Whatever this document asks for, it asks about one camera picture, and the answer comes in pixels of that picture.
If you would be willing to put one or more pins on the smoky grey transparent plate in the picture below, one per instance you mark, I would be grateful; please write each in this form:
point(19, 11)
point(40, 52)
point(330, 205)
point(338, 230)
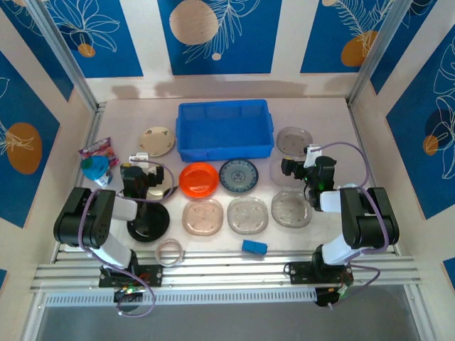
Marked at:
point(291, 138)

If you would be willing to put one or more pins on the cream floral plate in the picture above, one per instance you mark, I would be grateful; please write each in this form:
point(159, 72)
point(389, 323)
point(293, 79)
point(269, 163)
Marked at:
point(156, 142)

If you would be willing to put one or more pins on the black plate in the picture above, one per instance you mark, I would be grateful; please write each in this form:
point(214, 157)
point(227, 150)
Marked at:
point(153, 227)

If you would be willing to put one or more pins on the pinkish clear square plate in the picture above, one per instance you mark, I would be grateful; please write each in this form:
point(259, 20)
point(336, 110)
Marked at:
point(202, 217)

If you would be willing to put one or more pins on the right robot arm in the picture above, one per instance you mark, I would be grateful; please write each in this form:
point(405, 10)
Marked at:
point(369, 220)

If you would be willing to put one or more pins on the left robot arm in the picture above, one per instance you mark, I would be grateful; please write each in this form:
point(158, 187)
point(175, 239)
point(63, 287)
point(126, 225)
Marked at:
point(85, 220)

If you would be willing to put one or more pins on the blue plastic bin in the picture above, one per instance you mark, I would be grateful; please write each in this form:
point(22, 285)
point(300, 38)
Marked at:
point(224, 124)

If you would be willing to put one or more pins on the blue plastic cup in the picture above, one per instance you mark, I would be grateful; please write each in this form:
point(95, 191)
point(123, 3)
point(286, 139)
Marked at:
point(94, 168)

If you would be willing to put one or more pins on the orange plastic plate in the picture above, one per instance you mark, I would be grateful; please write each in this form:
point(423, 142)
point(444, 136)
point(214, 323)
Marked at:
point(198, 180)

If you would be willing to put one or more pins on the colourful snack bag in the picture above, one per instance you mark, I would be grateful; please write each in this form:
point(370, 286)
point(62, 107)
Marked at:
point(103, 151)

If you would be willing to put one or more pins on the blue and white porcelain plate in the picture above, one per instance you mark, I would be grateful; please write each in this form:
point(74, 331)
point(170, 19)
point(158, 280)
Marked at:
point(238, 175)

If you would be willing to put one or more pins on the clear tape roll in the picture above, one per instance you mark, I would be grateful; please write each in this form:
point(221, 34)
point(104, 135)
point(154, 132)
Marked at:
point(170, 263)

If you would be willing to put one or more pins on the small blue block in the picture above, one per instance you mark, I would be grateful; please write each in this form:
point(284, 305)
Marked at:
point(254, 247)

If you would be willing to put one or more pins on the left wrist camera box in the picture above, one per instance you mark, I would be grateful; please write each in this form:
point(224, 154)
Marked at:
point(140, 157)

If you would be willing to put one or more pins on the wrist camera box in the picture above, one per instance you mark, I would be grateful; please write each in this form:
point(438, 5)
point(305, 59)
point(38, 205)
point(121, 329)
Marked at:
point(312, 151)
point(140, 157)

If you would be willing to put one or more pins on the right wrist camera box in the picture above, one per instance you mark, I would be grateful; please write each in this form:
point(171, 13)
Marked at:
point(312, 151)

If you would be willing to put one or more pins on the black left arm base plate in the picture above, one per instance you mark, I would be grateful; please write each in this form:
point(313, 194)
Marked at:
point(153, 275)

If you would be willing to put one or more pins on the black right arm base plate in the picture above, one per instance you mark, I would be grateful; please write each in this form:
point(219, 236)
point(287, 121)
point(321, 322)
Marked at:
point(298, 273)

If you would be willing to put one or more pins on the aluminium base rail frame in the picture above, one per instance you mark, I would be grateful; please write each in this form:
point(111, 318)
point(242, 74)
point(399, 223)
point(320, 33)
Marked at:
point(227, 270)

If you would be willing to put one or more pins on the aluminium corner post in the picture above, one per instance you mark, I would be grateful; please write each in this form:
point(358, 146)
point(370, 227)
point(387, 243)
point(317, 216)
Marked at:
point(68, 60)
point(378, 53)

